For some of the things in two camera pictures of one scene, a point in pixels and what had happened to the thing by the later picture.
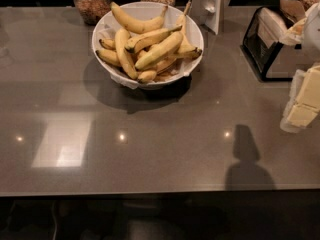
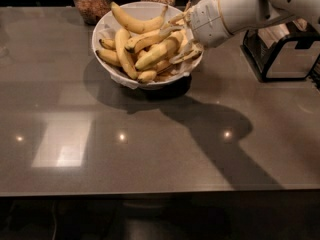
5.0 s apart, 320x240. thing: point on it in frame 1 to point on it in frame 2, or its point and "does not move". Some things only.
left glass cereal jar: (92, 1) does not move
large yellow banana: (160, 52) does not move
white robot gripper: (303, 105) to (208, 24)
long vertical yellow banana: (120, 40) does not move
